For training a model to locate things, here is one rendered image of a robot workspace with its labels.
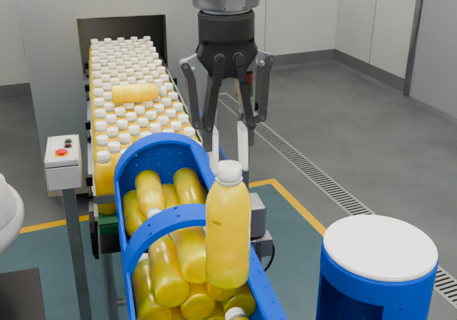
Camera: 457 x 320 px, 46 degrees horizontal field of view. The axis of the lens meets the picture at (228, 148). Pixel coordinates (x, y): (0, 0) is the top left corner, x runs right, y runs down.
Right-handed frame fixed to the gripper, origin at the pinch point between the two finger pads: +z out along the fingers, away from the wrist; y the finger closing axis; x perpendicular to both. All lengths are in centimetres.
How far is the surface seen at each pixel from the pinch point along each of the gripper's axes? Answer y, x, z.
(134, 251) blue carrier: -14.3, 22.3, 31.2
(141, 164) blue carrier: -8, 68, 34
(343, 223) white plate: 41, 41, 46
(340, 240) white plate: 37, 34, 46
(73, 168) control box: -28, 85, 42
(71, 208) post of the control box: -31, 93, 60
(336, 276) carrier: 33, 26, 50
